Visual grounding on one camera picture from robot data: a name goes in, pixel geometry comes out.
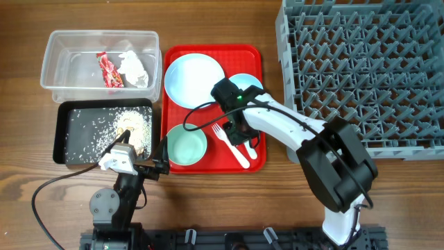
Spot white plastic spoon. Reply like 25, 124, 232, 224
244, 141, 257, 160

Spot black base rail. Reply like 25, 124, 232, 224
79, 226, 389, 250

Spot red serving tray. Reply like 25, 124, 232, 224
160, 44, 267, 174

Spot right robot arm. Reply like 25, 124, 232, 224
211, 78, 378, 247

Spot green bowl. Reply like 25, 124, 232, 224
166, 124, 207, 166

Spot light blue bowl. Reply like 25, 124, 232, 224
229, 73, 263, 90

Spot rice and food scraps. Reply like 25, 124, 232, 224
64, 106, 152, 165

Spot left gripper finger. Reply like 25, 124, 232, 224
107, 130, 130, 153
152, 136, 170, 175

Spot white tissue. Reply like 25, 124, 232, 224
117, 51, 149, 88

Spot black food waste tray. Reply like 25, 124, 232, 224
53, 98, 153, 165

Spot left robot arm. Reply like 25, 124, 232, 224
79, 130, 170, 250

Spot white plastic fork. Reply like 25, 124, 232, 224
212, 124, 250, 169

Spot clear plastic waste bin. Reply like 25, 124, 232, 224
40, 30, 162, 103

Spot light blue plate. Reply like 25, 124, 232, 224
164, 53, 225, 109

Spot grey dishwasher rack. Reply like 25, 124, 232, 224
275, 0, 443, 160

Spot red snack wrapper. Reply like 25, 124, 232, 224
96, 52, 124, 88

